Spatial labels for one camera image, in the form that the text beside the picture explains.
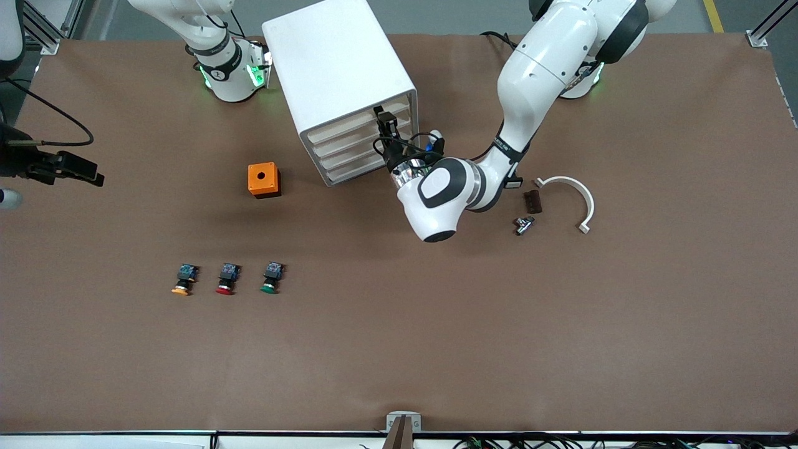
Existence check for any yellow push button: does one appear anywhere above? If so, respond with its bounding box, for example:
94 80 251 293
171 263 200 297

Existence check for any red push button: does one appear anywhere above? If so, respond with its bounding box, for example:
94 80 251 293
216 263 243 296

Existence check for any green push button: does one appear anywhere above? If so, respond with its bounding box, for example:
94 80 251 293
260 261 286 295

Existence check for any orange box with hole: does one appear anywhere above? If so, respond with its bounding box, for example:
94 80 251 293
248 162 282 200

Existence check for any brown table cover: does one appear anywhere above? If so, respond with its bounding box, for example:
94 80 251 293
0 31 798 434

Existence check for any brown pole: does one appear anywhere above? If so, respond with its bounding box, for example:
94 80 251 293
382 417 415 449

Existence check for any aluminium frame post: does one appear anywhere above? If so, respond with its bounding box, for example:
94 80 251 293
746 0 798 49
22 0 85 56

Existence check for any black left base cable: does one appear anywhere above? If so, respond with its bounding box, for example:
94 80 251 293
480 31 519 52

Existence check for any white curved bracket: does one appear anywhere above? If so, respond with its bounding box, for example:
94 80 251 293
534 176 595 235

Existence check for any white table edge rail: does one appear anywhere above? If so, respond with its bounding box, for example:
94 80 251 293
0 430 798 449

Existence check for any grey mount bracket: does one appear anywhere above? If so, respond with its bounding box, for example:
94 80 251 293
386 411 422 434

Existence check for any black cable bundle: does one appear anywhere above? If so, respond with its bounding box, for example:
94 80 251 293
358 433 798 449

